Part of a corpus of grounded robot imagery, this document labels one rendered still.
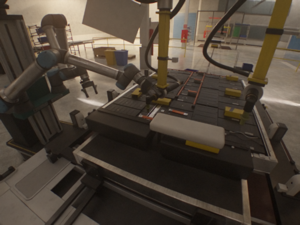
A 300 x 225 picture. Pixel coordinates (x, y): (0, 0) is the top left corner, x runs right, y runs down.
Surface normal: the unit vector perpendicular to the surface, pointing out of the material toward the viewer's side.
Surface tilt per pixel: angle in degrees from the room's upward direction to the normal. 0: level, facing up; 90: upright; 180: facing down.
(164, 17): 90
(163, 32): 90
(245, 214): 0
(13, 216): 0
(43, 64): 86
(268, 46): 90
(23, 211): 0
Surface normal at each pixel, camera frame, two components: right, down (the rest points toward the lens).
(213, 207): 0.00, -0.85
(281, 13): -0.62, 0.41
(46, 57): 0.24, 0.45
